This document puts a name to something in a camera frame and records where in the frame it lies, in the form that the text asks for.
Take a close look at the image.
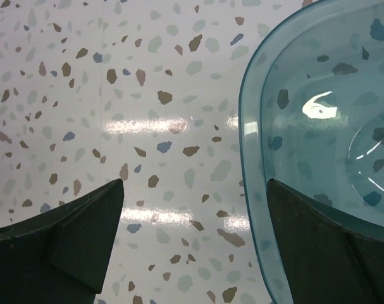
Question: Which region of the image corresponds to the translucent blue plastic bin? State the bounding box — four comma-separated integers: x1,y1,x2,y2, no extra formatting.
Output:
238,1,384,303

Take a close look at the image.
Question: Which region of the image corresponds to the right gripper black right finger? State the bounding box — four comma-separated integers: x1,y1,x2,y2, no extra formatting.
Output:
266,179,384,303

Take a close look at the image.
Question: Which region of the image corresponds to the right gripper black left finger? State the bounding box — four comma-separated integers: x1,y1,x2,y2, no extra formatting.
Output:
0,179,124,303

